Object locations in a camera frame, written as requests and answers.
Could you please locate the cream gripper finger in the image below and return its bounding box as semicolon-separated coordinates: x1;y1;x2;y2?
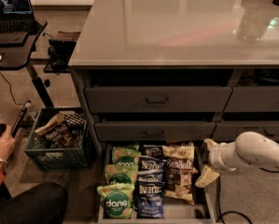
195;165;220;188

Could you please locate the brown SeaSalt chip bag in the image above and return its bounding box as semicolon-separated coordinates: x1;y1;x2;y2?
162;146;194;204

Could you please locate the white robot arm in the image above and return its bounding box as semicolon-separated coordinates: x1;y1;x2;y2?
195;132;279;188

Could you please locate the middle right grey drawer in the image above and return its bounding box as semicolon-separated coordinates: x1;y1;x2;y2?
212;120;279;141

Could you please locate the open bottom grey drawer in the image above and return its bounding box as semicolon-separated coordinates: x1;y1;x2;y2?
98;143;215;224

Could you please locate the brown chip bag behind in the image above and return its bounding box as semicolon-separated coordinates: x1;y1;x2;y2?
166;141;194;147

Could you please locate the middle blue Kettle bag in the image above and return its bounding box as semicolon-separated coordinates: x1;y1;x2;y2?
137;156;166;182

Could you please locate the blue kettle bag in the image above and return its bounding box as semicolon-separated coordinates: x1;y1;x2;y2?
141;145;163;159
137;156;166;182
137;180;164;218

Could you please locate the top right grey drawer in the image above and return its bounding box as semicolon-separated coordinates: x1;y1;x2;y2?
225;86;279;112

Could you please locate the back blue Kettle bag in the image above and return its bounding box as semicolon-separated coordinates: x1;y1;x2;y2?
141;145;163;159

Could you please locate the front blue Kettle bag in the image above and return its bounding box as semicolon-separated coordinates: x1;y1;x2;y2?
137;180;164;218

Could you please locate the top left grey drawer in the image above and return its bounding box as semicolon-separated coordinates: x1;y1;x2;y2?
84;86;231;113

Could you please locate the back green Dang bag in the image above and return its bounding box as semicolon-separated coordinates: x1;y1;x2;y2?
112;144;141;166

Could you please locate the green dang bag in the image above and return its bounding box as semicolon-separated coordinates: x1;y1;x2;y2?
105;164;138;185
112;144;141;166
97;183;134;218

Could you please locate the front green Dang bag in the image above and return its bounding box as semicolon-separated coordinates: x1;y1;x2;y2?
97;183;134;218

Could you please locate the middle green Dang bag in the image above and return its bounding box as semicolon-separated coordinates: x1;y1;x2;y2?
105;164;138;185

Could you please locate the grey cabinet with counter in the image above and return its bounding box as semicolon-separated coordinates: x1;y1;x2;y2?
69;0;279;152

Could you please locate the middle left grey drawer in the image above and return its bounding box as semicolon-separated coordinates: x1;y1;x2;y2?
95;121;216;141

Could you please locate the SeaSalt bag in crate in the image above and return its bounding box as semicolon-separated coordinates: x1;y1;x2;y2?
35;113;75;147

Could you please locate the person's hand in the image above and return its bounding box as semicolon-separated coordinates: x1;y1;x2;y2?
0;125;15;170

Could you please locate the green plastic crate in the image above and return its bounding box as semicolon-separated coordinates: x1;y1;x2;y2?
24;107;93;172

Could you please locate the person's dark trouser leg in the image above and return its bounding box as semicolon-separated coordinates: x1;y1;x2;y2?
0;182;68;224

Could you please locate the dark device beside cabinet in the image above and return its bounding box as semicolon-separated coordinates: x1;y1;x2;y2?
44;31;80;73

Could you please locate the black standing desk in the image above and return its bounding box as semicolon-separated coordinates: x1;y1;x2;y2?
0;20;55;138

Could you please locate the black laptop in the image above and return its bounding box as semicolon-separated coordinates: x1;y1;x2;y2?
0;0;35;33

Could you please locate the black power cable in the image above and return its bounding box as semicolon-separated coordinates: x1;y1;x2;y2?
215;166;279;224

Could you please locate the thin black desk cable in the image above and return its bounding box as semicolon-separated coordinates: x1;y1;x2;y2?
0;69;24;106

